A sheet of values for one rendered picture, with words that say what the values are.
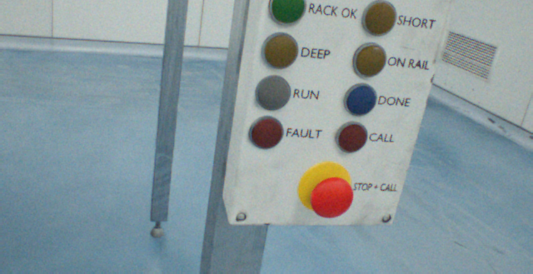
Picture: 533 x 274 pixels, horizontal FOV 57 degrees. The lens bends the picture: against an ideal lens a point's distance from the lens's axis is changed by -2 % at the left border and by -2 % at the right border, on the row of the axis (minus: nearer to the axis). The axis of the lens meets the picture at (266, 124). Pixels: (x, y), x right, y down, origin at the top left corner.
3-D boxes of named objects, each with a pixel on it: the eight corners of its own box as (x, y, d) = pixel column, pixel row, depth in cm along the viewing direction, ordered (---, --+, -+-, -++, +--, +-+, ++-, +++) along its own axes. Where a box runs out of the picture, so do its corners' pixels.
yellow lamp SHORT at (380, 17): (393, 37, 41) (400, 4, 40) (363, 34, 40) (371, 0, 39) (389, 35, 42) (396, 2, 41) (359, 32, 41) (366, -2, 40)
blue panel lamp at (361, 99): (373, 117, 44) (381, 87, 43) (345, 116, 43) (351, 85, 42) (370, 114, 44) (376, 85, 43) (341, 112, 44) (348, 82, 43)
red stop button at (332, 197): (351, 221, 45) (361, 183, 43) (310, 221, 44) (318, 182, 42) (333, 196, 49) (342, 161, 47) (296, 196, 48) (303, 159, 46)
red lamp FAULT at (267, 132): (281, 151, 43) (286, 121, 42) (250, 149, 42) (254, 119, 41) (278, 146, 43) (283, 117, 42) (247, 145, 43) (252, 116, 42)
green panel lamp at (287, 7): (303, 27, 39) (309, -8, 38) (269, 22, 38) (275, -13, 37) (300, 25, 40) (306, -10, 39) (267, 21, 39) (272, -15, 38)
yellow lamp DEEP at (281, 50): (295, 70, 40) (301, 37, 39) (262, 67, 39) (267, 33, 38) (292, 67, 41) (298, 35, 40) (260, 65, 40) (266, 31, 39)
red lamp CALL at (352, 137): (364, 154, 45) (371, 126, 44) (336, 153, 44) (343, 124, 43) (361, 150, 46) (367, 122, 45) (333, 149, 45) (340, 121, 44)
